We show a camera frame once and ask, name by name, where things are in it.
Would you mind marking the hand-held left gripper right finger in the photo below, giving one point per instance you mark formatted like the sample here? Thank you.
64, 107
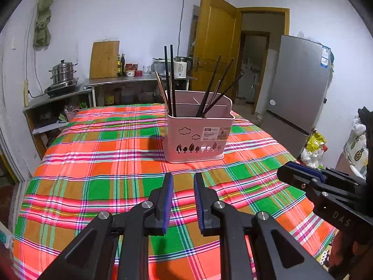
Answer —
199, 204

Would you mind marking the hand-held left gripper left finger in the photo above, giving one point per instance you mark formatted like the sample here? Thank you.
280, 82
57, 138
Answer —
167, 204

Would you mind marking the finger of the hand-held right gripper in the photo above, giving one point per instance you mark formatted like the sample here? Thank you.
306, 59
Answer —
294, 178
304, 169

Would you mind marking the pink plastic utensil basket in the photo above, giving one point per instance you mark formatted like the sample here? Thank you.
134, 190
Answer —
186, 140

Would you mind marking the silver metal chopstick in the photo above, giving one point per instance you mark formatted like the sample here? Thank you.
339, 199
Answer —
216, 90

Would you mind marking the wooden chopstick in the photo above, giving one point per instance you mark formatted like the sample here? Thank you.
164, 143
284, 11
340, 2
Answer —
160, 86

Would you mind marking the white plastic bag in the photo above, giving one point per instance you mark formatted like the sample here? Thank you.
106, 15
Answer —
311, 157

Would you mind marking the yellow snack bag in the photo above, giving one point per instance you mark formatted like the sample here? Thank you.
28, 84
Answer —
316, 141

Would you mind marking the printed floor mat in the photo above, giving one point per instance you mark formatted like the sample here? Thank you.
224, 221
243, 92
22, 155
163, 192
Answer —
326, 253

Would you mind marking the pineapple print cloth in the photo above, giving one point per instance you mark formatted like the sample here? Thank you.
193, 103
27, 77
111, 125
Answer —
355, 151

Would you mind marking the dark cloth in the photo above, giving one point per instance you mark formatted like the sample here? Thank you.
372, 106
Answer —
365, 119

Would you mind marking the plaid tablecloth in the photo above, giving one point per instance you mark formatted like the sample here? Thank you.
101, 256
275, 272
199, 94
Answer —
102, 157

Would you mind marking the silver refrigerator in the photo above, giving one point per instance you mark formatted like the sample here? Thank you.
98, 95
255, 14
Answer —
297, 87

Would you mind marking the steel counter table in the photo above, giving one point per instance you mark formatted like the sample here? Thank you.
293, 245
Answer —
137, 79

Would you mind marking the small pink storage basket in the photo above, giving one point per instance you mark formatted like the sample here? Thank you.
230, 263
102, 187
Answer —
72, 115

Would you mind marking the small red cup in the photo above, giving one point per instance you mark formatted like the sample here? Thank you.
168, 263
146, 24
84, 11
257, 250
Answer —
138, 73

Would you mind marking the clear drinking glass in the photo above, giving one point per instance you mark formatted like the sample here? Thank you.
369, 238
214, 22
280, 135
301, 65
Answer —
146, 70

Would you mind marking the white electric kettle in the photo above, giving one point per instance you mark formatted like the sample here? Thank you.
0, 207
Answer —
181, 68

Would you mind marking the red lid sauce jar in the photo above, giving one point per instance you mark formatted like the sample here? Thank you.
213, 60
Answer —
130, 71

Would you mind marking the white lidded food container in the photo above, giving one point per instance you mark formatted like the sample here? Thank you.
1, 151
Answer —
158, 65

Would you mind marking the dark oil bottle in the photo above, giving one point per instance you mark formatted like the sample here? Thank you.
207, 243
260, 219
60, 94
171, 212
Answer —
119, 65
122, 65

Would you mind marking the low metal shelf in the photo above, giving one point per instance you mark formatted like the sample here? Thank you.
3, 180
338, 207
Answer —
55, 100

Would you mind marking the black induction cooktop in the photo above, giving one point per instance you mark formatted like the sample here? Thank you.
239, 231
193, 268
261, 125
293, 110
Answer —
61, 89

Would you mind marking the wooden cutting board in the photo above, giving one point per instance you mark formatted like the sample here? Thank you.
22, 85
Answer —
104, 59

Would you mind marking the wooden door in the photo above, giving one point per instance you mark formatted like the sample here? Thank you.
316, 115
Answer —
212, 40

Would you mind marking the steel steamer pot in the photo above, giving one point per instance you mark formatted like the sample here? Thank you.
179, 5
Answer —
62, 73

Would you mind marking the green curtain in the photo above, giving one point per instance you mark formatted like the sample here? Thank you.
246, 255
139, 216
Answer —
43, 20

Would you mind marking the yellowed wall power strip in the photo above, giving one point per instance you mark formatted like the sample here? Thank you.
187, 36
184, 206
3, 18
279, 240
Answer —
26, 92

